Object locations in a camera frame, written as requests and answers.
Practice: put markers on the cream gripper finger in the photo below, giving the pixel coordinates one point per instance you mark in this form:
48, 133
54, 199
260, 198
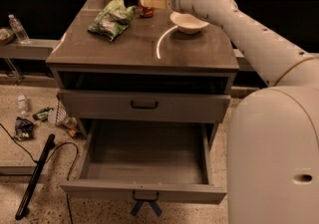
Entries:
158, 4

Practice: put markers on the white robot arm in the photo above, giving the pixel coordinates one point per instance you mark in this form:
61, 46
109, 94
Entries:
272, 158

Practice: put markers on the grey drawer cabinet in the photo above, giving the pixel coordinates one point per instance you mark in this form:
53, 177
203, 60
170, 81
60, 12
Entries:
151, 56

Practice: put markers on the closed grey middle drawer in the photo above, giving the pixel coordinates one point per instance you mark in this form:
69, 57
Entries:
144, 106

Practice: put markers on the open grey lower drawer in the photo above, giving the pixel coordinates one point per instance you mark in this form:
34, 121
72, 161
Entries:
146, 161

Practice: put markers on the green can on floor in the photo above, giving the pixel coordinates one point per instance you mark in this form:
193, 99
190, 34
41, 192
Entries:
43, 114

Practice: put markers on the white paper bowl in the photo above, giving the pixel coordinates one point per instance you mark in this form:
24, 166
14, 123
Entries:
186, 23

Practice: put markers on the green chip bag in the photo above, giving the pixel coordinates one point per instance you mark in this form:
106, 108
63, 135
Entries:
113, 20

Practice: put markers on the clear water bottle on ledge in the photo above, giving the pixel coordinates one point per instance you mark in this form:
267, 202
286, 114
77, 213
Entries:
19, 30

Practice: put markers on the white mesh cup on floor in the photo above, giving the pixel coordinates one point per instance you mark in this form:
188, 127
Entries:
59, 116

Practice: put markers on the small bowl on ledge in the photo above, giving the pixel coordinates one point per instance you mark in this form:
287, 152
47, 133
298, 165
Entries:
6, 36

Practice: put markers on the small plastic bottle on floor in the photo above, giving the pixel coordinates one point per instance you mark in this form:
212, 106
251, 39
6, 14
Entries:
23, 105

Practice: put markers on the black bar on floor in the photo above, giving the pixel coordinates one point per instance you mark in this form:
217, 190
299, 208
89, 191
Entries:
23, 207

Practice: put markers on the dark blue snack bag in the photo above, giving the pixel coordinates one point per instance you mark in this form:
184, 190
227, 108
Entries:
23, 128

